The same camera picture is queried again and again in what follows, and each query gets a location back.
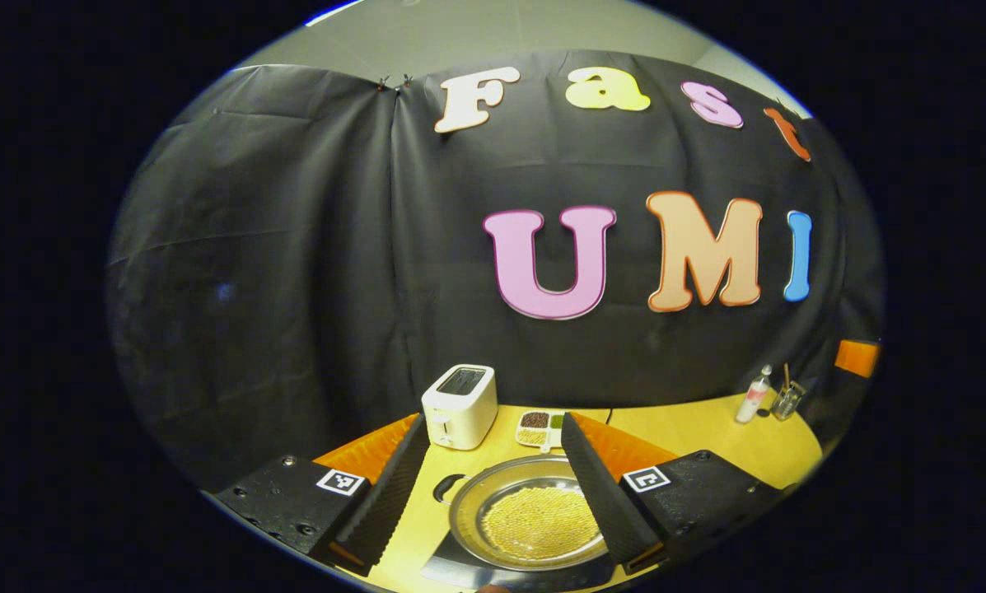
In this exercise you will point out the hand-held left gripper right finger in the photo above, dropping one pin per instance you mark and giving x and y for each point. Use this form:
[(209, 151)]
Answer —
[(600, 494)]

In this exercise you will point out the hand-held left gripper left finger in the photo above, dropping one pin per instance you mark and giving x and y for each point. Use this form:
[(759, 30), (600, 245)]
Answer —
[(394, 494)]

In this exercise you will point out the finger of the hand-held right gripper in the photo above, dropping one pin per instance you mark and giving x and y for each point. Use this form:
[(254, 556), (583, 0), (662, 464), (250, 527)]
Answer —
[(857, 359)]

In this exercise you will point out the stainless steel pot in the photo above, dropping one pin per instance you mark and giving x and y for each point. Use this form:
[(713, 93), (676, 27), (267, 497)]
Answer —
[(468, 515)]

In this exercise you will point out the black induction cooktop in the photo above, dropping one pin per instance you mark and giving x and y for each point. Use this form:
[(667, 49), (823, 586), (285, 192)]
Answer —
[(460, 574)]

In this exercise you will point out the pile of yellow soybeans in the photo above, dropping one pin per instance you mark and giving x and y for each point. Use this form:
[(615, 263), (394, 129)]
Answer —
[(534, 523)]

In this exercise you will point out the wooden stick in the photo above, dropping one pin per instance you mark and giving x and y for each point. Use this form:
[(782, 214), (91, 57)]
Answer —
[(786, 375)]

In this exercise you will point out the white toaster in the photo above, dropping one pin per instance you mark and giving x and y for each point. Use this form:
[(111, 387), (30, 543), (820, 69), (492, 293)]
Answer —
[(460, 412)]

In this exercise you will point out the clear bottle with pink label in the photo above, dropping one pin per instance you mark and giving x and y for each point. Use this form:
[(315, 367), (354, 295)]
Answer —
[(752, 403)]

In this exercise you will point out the black backdrop cloth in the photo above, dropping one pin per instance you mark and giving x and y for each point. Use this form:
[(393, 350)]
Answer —
[(295, 247)]

